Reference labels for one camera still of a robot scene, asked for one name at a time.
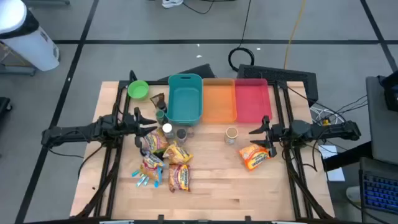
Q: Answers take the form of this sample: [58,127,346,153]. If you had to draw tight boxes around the green-lid jar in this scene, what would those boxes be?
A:
[155,110,169,125]

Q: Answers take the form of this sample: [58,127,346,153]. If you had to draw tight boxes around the black-lid spice jar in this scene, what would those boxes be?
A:
[175,128,188,146]

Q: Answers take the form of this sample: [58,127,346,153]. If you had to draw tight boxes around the white computer mouse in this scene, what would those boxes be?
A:
[345,185,362,203]

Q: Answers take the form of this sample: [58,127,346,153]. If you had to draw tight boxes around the white-lid spice jar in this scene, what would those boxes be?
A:
[162,123,175,139]

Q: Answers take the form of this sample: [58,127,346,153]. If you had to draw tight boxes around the black coiled cable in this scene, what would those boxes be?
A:
[228,0,256,72]

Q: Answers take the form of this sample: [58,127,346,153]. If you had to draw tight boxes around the person's white shoe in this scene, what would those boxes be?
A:
[161,0,185,9]

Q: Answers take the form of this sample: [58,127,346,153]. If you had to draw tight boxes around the teal plastic bin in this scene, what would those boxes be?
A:
[167,73,203,126]

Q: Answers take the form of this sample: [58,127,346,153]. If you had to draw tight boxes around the white trash can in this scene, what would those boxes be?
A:
[0,0,60,72]

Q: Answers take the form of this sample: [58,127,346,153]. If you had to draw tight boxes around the grey side table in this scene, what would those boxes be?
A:
[365,75,398,166]

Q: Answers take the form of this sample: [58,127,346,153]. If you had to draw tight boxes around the pink-centred yellow ramen packet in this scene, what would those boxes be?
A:
[143,128,170,154]

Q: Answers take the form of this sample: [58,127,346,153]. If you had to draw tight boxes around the orange plastic bin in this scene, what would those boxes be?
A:
[201,78,238,124]

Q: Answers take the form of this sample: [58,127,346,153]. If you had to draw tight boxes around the red plastic bin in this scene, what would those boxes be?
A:
[234,78,273,124]

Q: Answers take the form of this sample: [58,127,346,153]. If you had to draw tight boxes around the thin black floor cable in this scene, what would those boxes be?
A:
[182,0,216,15]

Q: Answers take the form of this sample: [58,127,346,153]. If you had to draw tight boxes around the black flat box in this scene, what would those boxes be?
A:
[157,63,217,82]

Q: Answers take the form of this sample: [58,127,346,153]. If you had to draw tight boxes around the white cable bundle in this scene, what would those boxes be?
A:
[310,105,346,125]

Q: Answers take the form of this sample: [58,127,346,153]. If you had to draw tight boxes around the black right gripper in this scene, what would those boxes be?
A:
[248,116,292,149]

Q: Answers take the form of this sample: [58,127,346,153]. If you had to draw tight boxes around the black aluminium table frame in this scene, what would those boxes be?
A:
[75,80,336,220]

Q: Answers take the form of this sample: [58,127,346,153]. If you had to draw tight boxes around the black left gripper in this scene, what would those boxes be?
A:
[124,107,158,138]

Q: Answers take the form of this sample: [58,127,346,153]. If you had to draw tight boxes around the blue-trimmed ramen packet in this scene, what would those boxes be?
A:
[139,152,166,181]

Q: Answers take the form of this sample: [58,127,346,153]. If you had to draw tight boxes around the green plastic bowl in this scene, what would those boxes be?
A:
[127,80,150,101]

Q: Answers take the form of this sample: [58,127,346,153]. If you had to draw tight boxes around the backlit keyboard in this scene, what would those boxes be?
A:
[359,156,398,216]

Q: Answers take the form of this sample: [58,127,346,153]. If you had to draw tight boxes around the white paper sheet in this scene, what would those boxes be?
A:
[317,144,346,183]

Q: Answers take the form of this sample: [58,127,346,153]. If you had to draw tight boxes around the grey cart base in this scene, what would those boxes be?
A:
[0,63,37,77]

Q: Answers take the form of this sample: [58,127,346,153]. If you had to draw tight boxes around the yellow cable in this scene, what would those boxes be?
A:
[283,0,307,70]

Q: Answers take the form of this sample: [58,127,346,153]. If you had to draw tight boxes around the orange ramen packet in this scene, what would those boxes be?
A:
[238,144,271,171]

